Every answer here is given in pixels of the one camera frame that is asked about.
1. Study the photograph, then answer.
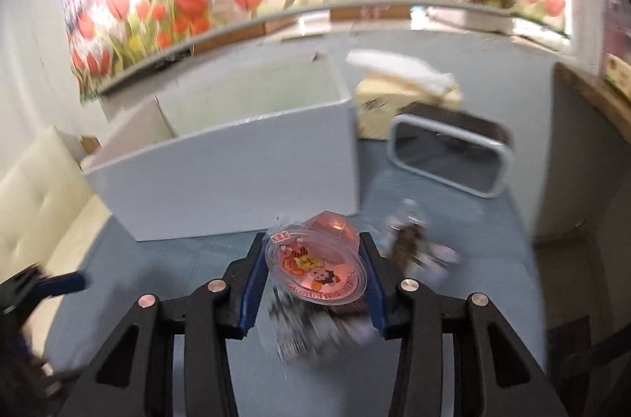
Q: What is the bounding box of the cream white sofa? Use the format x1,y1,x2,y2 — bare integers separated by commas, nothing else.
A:
0,128,111,280

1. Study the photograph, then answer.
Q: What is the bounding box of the clear dark snack packet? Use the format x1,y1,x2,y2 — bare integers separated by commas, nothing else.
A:
381,198,461,286

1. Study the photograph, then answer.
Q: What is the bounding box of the blue table cloth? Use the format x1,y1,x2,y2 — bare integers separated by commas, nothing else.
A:
44,137,549,417

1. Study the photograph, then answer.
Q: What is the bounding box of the white cardboard box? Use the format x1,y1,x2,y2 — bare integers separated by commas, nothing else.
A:
84,52,359,241

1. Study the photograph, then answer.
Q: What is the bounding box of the wooden side shelf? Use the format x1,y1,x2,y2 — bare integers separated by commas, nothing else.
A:
553,63,631,144

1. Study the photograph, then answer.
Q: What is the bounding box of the tissue box with tissue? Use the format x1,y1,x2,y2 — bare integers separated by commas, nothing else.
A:
345,49,463,141

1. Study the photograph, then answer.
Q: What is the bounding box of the patterned cardboard carton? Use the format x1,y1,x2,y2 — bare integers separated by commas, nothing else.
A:
605,54,631,99

